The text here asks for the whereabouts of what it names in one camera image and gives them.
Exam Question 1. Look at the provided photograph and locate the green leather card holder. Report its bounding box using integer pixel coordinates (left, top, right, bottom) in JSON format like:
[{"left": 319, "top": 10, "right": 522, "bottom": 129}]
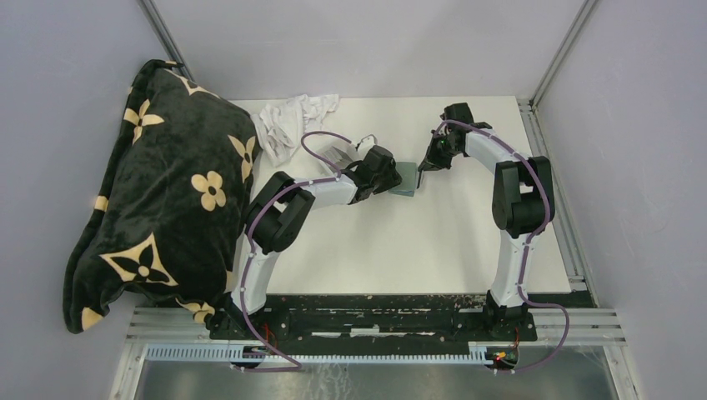
[{"left": 388, "top": 162, "right": 419, "bottom": 197}]

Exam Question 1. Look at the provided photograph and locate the clear plastic card box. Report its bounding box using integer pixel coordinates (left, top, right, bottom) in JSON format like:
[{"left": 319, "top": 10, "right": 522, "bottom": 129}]
[{"left": 314, "top": 141, "right": 363, "bottom": 173}]

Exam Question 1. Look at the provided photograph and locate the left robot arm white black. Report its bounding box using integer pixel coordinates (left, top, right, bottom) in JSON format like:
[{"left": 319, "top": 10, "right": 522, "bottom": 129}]
[{"left": 224, "top": 145, "right": 402, "bottom": 339}]

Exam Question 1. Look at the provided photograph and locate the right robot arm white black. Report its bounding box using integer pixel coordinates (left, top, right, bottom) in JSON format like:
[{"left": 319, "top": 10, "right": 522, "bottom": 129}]
[{"left": 418, "top": 102, "right": 554, "bottom": 340}]

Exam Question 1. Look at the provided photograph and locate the white crumpled cloth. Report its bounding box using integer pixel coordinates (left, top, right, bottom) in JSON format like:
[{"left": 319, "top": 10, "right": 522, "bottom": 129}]
[{"left": 251, "top": 94, "right": 340, "bottom": 167}]

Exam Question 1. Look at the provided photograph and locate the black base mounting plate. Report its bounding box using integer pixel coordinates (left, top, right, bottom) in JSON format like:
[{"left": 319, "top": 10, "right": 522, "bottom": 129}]
[{"left": 207, "top": 292, "right": 598, "bottom": 358}]

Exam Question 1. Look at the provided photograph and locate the black floral blanket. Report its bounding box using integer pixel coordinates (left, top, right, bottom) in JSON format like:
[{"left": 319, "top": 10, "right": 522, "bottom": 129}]
[{"left": 63, "top": 59, "right": 261, "bottom": 334}]

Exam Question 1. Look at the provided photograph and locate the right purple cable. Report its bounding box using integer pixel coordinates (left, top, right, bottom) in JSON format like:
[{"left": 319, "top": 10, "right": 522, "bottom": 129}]
[{"left": 432, "top": 118, "right": 570, "bottom": 375}]

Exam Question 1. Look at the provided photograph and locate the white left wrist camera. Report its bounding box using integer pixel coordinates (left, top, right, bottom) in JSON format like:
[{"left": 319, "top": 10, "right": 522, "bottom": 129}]
[{"left": 354, "top": 134, "right": 378, "bottom": 158}]

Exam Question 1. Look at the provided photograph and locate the aluminium rail frame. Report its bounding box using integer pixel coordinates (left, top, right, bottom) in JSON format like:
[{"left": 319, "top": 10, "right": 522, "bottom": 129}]
[{"left": 109, "top": 1, "right": 639, "bottom": 399}]

